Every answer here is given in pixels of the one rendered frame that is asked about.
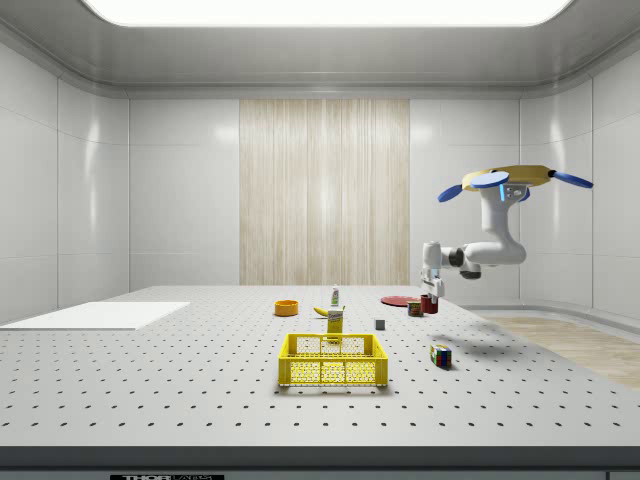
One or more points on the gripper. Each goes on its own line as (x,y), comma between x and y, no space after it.
(435,287)

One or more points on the dark red mug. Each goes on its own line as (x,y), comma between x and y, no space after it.
(431,307)

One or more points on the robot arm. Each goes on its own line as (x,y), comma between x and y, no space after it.
(495,220)

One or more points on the red flat-sided can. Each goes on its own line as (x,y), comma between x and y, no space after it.
(414,309)

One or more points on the red plate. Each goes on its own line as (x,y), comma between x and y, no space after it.
(397,301)

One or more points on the grey cube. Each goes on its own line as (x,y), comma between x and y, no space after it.
(380,325)

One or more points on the puzzle cube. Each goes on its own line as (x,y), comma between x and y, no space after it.
(440,356)

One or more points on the small white bottle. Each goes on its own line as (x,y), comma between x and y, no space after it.
(335,297)

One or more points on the yellow carton box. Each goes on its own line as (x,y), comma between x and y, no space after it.
(334,321)

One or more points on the banana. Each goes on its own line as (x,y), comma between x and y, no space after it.
(321,312)

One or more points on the yellow basket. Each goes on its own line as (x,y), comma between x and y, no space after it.
(332,372)

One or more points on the drone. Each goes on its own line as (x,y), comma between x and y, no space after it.
(520,174)

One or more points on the yellow bowl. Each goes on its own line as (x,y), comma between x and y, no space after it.
(286,309)

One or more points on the white board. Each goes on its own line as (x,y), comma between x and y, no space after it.
(95,315)

